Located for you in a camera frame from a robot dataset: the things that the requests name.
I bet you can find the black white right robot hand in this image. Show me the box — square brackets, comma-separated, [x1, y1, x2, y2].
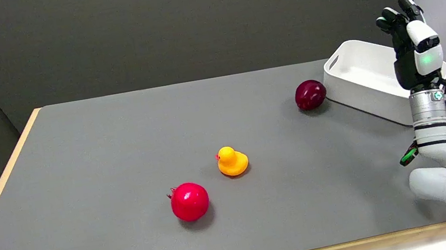
[373, 0, 446, 99]

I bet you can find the yellow rubber duck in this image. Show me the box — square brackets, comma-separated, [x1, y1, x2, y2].
[214, 143, 251, 179]

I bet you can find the white plastic bin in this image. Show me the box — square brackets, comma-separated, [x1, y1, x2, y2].
[317, 25, 446, 139]

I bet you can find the dark red plum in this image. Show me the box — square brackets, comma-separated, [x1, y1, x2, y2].
[293, 78, 329, 113]

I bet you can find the red pomegranate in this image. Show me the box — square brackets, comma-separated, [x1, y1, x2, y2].
[165, 180, 213, 225]

